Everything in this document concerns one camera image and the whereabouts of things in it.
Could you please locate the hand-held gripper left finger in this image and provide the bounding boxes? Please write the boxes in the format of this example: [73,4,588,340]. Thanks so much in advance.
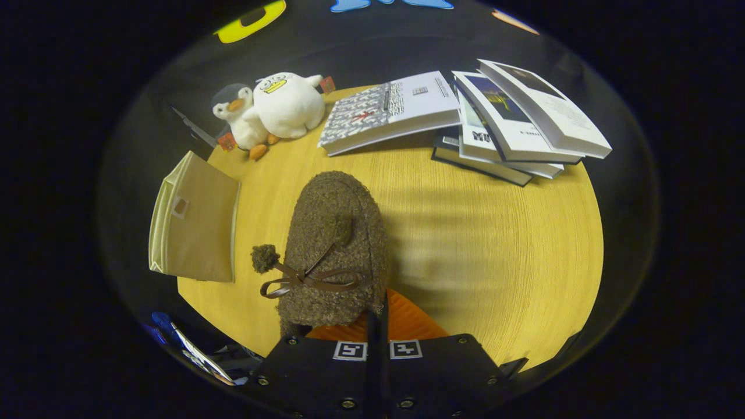
[244,311,379,419]

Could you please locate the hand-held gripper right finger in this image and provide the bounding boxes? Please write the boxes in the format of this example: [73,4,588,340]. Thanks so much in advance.
[379,289,516,419]

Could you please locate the brown fuzzy shoe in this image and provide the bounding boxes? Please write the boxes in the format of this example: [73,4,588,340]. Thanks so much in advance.
[251,170,390,339]

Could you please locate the beige fabric storage box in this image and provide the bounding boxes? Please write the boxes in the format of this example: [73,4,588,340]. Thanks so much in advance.
[148,151,242,283]

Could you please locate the white printed papers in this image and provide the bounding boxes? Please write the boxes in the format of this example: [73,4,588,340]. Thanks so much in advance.
[168,323,237,386]

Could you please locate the blue cloth item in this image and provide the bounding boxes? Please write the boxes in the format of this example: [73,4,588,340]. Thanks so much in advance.
[151,311,176,343]

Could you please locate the white book black print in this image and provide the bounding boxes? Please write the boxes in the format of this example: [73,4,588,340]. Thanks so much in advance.
[457,93,566,180]

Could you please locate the grey penguin plush toy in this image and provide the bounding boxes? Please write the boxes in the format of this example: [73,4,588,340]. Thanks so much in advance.
[210,83,281,162]

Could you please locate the grey patterned book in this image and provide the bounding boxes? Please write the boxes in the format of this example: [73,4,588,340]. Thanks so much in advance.
[317,70,462,157]

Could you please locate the white duck plush toy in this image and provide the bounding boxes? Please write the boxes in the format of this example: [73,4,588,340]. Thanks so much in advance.
[243,72,338,140]

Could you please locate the white book dark photo cover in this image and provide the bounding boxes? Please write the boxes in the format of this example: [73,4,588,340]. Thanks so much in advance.
[477,58,613,159]

